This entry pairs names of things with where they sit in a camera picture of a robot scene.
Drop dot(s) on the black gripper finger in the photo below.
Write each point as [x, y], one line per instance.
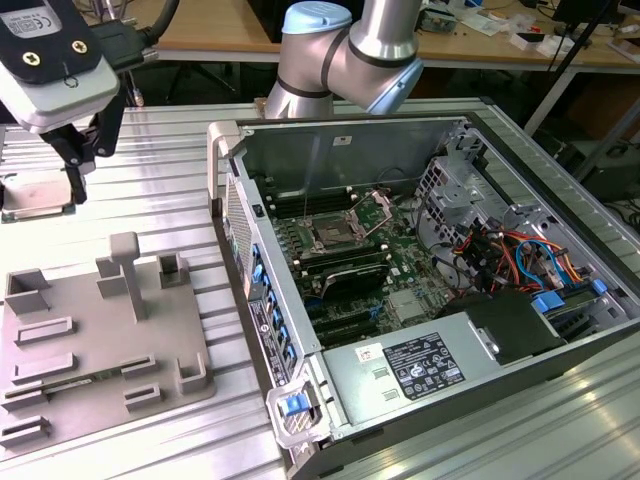
[76, 180]

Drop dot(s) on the silver CPU green substrate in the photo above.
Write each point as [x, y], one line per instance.
[35, 197]

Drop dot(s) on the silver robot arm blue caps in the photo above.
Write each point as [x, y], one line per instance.
[370, 35]

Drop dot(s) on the black RAM slot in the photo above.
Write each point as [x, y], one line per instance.
[290, 195]
[340, 250]
[291, 203]
[345, 260]

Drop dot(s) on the CPU socket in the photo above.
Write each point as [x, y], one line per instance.
[331, 232]

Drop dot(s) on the grey parts rack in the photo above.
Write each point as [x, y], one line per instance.
[100, 320]

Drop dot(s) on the green RAM stick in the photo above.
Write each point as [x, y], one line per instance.
[70, 384]

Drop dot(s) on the wooden desk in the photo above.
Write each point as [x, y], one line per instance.
[225, 27]

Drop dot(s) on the thin metal locking lever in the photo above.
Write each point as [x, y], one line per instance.
[305, 205]

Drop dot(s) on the open grey PC case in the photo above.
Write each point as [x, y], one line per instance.
[325, 155]

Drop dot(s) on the black graphics card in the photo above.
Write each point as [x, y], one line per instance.
[355, 280]

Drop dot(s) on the blue release latch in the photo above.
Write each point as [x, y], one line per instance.
[292, 405]

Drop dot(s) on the green motherboard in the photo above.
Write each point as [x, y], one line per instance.
[400, 260]

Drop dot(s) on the silver chipset heat sink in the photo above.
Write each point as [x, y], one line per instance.
[405, 305]

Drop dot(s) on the grey power supply with label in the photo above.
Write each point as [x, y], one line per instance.
[360, 395]

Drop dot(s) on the perforated metal drive cage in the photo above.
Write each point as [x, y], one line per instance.
[452, 192]

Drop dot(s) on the black plastic shroud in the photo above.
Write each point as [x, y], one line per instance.
[505, 325]

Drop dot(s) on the blue disk carrier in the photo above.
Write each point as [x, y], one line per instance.
[547, 302]

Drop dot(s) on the black monitor stand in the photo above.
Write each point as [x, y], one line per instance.
[580, 10]

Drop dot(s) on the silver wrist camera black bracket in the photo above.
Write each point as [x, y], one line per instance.
[65, 95]

